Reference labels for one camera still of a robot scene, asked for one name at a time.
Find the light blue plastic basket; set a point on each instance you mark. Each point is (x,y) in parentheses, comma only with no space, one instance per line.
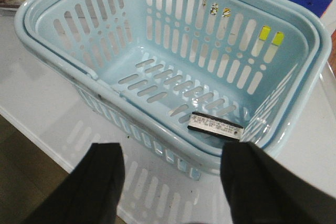
(147,65)

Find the clear acrylic right shelf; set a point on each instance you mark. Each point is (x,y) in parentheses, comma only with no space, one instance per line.
(327,81)

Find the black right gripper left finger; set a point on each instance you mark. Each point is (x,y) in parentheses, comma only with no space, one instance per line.
(91,193)

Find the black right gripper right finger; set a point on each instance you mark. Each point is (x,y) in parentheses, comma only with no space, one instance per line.
(260,190)

